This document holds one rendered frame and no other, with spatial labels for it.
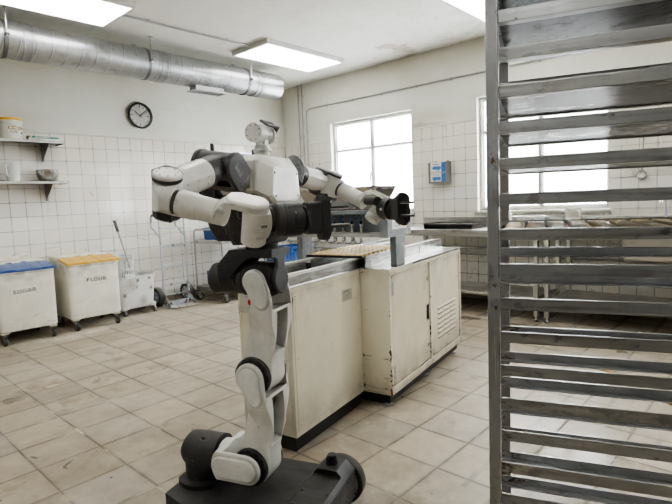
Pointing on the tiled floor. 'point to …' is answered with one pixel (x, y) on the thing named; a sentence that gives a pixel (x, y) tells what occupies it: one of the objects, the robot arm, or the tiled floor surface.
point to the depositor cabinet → (408, 320)
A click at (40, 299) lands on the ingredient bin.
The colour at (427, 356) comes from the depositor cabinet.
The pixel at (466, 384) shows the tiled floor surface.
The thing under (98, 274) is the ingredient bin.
